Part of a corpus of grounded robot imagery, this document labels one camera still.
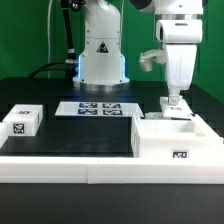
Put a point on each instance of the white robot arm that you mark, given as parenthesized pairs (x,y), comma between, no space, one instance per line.
(102,64)

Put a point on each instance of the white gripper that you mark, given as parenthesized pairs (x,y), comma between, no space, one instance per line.
(179,40)

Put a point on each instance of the small white cabinet top box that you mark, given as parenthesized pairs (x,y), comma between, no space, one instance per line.
(24,120)

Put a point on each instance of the white marker sheet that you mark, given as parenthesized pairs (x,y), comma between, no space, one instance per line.
(98,109)

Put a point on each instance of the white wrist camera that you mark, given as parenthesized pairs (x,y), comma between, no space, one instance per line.
(148,58)

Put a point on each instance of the white cabinet body box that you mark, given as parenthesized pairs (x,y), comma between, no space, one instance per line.
(161,139)

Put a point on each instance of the white cabinet door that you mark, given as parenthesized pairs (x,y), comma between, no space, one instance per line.
(154,116)
(180,110)

